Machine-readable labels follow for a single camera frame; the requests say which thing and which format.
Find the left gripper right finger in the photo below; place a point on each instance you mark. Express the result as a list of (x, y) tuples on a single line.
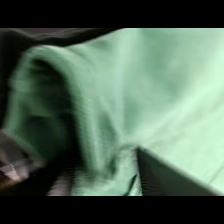
[(163, 178)]

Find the green T-shirt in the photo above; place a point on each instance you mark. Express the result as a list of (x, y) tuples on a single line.
[(143, 86)]

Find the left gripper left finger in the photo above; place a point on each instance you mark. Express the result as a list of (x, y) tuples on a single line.
[(13, 163)]

